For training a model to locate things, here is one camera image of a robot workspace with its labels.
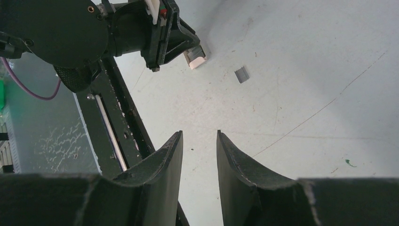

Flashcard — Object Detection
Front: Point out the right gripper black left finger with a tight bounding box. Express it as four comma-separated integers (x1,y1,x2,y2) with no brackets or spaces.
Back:
0,131,183,226

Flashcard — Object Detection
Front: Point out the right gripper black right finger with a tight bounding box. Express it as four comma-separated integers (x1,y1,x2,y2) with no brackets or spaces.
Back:
216,131,399,226

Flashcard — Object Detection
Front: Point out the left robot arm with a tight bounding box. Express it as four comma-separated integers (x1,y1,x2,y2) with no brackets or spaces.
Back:
0,0,200,93

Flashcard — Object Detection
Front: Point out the staple box tray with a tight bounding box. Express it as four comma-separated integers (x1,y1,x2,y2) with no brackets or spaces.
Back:
183,45,207,70

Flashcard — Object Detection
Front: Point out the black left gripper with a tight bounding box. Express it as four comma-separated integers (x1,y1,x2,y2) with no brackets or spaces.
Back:
107,0,200,72

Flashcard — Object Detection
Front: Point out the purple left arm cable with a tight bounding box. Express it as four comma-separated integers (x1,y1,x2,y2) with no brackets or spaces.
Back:
0,56,62,101

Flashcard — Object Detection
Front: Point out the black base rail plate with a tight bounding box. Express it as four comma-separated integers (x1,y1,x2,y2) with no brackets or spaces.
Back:
77,58,189,226

